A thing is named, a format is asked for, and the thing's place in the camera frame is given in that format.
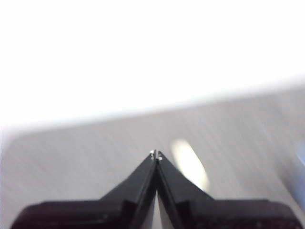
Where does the blue ribbed plastic cup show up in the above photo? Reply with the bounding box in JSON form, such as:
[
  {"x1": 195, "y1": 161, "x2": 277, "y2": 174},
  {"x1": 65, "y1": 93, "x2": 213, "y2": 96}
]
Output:
[{"x1": 294, "y1": 141, "x2": 305, "y2": 207}]

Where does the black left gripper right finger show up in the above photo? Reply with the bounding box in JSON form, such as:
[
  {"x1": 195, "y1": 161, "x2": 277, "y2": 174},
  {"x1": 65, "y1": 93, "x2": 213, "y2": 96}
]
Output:
[{"x1": 157, "y1": 151, "x2": 303, "y2": 229}]

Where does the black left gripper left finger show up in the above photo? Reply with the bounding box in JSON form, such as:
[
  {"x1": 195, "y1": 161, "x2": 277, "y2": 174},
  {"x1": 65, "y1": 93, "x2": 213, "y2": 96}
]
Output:
[{"x1": 10, "y1": 151, "x2": 157, "y2": 229}]

